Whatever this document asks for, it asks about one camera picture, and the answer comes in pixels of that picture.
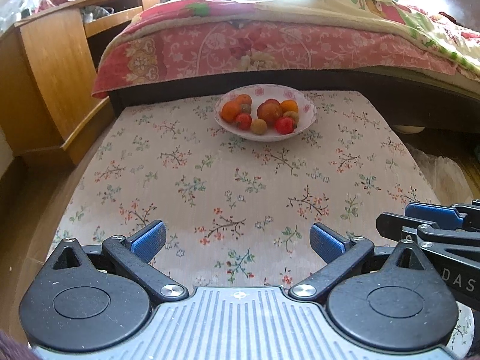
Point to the cartoon quilt with fleece lining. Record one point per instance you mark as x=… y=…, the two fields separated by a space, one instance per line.
x=337 y=11

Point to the floral tablecloth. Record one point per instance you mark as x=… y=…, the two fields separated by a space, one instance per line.
x=225 y=180

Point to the white pink-flowered bowl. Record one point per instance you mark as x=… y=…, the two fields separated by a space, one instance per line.
x=262 y=90

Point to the crumpled clear plastic bag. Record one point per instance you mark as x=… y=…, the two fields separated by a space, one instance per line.
x=22 y=5

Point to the small orange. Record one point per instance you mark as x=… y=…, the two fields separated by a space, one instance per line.
x=243 y=99
x=289 y=105

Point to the dark headboard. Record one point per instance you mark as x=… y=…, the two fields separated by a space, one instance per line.
x=450 y=0

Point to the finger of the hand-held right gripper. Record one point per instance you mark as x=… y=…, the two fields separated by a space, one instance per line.
x=397 y=223
x=431 y=212

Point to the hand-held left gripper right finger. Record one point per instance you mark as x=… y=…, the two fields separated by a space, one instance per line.
x=326 y=242

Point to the pink floral bedsheet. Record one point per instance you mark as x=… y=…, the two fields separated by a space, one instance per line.
x=300 y=48

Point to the person's maroon clothing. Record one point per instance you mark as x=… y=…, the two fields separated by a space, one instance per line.
x=13 y=347

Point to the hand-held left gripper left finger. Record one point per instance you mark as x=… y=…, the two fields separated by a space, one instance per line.
x=148 y=242

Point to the medium orange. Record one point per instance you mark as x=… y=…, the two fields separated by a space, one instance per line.
x=229 y=110

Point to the brown longan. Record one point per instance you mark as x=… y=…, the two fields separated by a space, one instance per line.
x=292 y=116
x=246 y=108
x=258 y=126

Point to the white object under bed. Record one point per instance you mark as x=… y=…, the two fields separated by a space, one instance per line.
x=408 y=128

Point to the large red tomato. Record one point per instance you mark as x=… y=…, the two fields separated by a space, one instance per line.
x=270 y=112

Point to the grey cloth in nightstand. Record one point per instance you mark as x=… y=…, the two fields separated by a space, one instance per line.
x=95 y=13

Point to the dark bed frame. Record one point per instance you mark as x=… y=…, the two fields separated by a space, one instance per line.
x=375 y=82

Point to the large translucent plastic bag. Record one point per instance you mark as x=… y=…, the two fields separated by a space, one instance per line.
x=442 y=172

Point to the wooden nightstand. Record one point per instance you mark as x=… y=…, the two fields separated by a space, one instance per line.
x=48 y=75

